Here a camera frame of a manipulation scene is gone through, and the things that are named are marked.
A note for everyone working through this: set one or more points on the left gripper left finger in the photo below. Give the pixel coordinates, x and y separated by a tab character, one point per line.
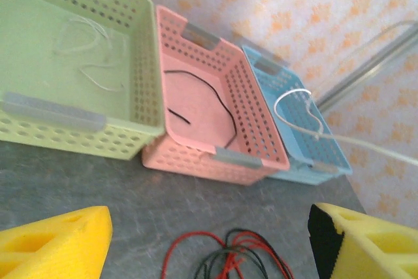
58	243

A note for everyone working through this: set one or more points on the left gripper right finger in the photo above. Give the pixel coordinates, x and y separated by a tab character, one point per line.
369	246

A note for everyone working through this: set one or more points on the blue plastic basket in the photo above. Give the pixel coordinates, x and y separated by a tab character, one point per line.
294	128

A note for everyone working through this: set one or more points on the green plastic basket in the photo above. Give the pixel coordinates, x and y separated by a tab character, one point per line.
65	73

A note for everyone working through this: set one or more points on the pink plastic basket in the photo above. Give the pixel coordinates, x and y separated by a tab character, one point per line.
196	106

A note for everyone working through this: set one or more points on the aluminium frame post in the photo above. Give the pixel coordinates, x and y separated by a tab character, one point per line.
365	71

